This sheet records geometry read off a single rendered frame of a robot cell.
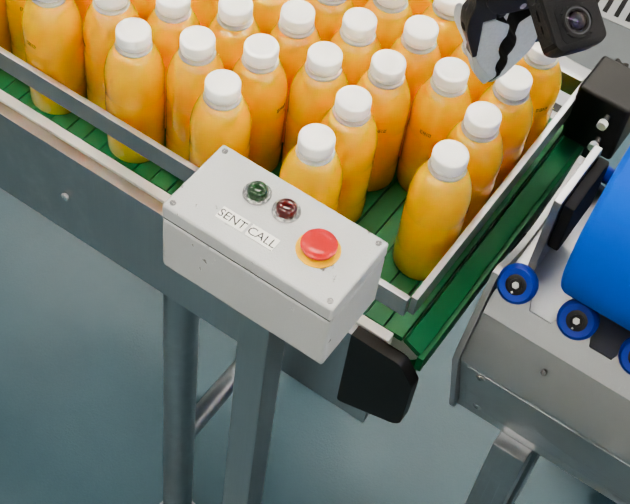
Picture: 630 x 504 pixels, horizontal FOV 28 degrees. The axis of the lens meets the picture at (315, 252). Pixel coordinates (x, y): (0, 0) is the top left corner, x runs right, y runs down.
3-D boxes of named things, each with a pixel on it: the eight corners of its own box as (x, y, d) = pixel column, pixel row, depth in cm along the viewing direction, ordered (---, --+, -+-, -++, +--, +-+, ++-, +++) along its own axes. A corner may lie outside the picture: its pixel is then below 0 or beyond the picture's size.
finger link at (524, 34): (493, 36, 113) (517, -43, 105) (523, 82, 110) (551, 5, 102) (462, 43, 112) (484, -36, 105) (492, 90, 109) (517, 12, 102)
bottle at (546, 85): (472, 136, 157) (502, 36, 143) (520, 126, 159) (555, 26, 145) (494, 177, 153) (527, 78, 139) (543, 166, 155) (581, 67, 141)
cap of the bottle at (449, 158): (425, 171, 130) (428, 160, 129) (435, 145, 132) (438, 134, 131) (461, 183, 130) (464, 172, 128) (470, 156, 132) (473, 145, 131)
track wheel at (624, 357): (669, 351, 130) (671, 347, 132) (630, 329, 131) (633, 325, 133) (647, 387, 132) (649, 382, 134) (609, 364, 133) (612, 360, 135)
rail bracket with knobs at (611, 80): (599, 177, 155) (624, 122, 147) (548, 149, 157) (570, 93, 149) (633, 131, 160) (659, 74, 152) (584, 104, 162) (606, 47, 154)
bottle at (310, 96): (331, 192, 150) (349, 91, 136) (275, 180, 150) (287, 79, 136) (341, 149, 154) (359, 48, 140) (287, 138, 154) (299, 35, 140)
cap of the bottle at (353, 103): (353, 128, 133) (355, 117, 131) (326, 108, 134) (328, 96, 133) (377, 110, 135) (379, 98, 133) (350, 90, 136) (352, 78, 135)
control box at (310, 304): (321, 366, 124) (332, 309, 115) (161, 263, 129) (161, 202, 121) (375, 299, 129) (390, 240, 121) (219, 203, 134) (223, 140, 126)
